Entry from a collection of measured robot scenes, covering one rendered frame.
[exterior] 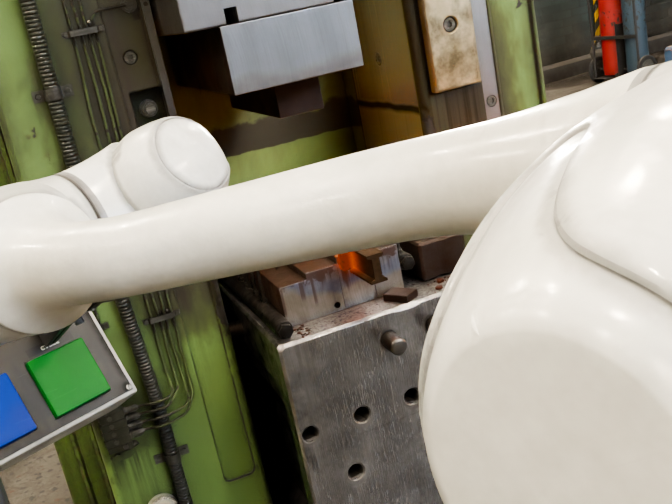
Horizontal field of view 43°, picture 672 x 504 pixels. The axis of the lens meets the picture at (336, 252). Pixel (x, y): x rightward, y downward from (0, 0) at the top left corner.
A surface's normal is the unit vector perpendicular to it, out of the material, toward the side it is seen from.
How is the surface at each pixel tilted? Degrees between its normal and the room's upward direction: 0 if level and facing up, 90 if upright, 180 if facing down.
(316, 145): 90
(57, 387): 60
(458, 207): 103
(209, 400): 90
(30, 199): 48
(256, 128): 90
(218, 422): 90
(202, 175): 73
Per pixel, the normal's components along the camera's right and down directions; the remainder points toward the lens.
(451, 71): 0.36, 0.22
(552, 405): -0.72, 0.26
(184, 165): 0.52, -0.29
